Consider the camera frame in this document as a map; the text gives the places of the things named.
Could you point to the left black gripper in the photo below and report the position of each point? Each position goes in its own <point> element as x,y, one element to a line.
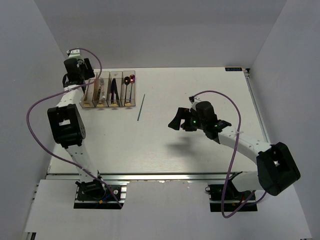
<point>90,72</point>

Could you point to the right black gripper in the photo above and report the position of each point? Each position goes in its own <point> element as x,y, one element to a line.
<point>182,113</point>

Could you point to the pink handled fork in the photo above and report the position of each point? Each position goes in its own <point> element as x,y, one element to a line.
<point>102,89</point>

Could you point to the orange chopstick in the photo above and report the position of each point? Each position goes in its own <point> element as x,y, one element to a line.
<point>95,87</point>
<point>85,97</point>

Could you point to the dark blue plastic knife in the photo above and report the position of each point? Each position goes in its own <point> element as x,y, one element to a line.
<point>112,92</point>

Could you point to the black plastic knife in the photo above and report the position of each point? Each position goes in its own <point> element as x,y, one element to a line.
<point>115,89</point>

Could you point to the black spoon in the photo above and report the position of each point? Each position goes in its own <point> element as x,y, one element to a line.
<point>127,81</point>

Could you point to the iridescent red spoon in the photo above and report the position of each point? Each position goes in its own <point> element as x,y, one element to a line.
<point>132,79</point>

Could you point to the teal chopstick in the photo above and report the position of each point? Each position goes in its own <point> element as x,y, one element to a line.
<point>141,107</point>

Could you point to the silver fork dark handle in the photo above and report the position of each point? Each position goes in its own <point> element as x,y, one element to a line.
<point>99,91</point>

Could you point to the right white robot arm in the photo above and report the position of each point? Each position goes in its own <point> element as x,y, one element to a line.
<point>276,168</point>

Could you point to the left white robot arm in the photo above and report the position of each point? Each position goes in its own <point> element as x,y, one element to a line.
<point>66,124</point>

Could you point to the clear container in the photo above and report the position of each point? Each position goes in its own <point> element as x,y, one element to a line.
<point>103,103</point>
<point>87,100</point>
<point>127,102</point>
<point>119,80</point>

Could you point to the blue logo sticker right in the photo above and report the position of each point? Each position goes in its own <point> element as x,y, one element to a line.
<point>233,69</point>

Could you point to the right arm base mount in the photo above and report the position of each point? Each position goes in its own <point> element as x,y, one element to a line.
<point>232,199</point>

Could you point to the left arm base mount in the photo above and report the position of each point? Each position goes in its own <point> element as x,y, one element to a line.
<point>97,196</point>

